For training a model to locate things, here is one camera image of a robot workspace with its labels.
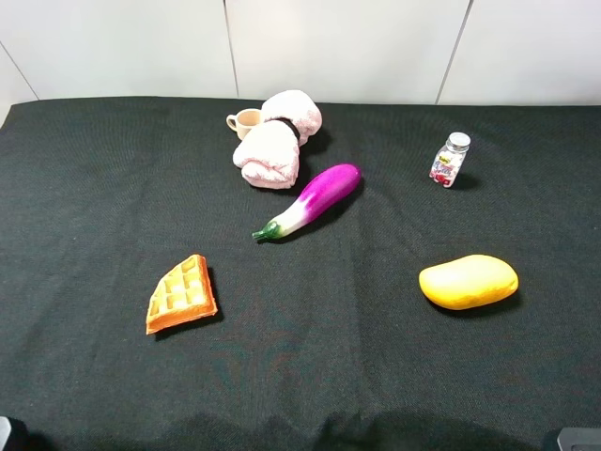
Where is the pink towel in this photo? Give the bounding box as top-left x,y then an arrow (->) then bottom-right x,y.
233,89 -> 322,190

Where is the grey robot base left corner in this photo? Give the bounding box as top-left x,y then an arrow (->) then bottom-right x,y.
0,416 -> 12,451

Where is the grey robot base right corner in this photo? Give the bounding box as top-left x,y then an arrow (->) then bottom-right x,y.
557,428 -> 601,451

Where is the purple toy eggplant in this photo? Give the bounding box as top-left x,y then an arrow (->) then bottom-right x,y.
252,163 -> 362,241

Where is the beige small cup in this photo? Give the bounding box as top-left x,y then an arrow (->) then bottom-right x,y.
225,108 -> 262,141

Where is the orange toy waffle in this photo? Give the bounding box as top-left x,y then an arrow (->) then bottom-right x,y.
146,255 -> 218,334

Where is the small candy bottle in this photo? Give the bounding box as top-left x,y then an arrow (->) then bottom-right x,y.
429,132 -> 470,188

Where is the yellow toy mango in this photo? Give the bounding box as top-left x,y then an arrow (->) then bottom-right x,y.
419,255 -> 519,310

